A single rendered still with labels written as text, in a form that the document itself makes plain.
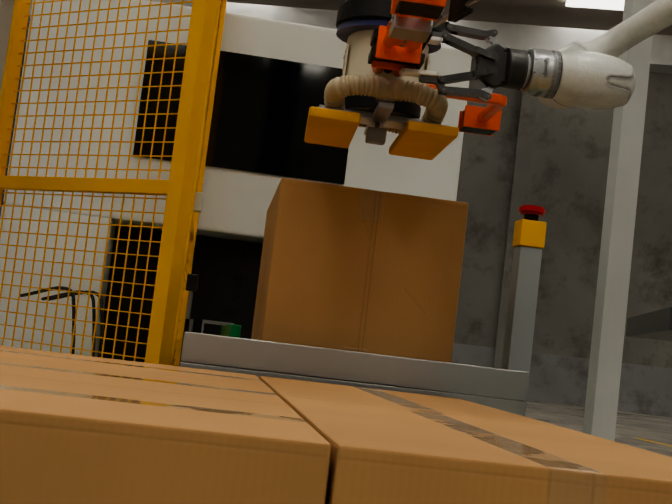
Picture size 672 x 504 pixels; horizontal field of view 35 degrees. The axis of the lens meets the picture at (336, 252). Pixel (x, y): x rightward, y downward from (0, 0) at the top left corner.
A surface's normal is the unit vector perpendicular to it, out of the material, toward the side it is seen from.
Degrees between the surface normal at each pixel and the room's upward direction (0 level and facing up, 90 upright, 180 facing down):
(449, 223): 90
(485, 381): 90
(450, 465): 90
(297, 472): 90
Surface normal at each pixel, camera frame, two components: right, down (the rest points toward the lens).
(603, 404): 0.12, -0.07
